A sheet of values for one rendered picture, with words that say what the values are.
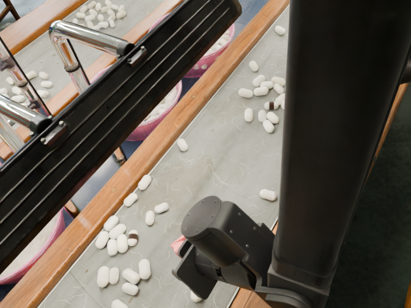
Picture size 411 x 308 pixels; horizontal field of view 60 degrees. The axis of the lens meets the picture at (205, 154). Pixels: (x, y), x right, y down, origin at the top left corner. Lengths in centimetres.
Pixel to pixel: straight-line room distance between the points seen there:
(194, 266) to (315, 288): 19
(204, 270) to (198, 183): 33
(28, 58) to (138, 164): 63
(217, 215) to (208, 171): 42
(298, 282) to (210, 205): 12
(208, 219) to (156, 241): 36
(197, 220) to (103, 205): 41
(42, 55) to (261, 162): 80
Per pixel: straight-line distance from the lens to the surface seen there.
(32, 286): 76
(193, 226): 39
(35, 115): 44
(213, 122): 88
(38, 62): 126
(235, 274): 43
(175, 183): 79
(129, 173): 80
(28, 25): 141
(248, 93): 92
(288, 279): 36
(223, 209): 37
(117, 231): 74
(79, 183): 45
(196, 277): 50
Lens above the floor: 139
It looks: 53 degrees down
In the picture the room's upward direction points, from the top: 10 degrees counter-clockwise
